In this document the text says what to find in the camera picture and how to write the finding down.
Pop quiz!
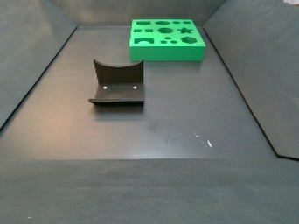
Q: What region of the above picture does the black curved holder stand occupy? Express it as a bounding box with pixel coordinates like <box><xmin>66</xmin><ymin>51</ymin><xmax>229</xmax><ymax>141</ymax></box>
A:
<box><xmin>87</xmin><ymin>60</ymin><xmax>145</xmax><ymax>105</ymax></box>

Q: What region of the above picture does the green shape sorter block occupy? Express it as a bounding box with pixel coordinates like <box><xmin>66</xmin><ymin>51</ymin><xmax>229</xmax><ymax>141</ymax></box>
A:
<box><xmin>127</xmin><ymin>19</ymin><xmax>205</xmax><ymax>61</ymax></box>

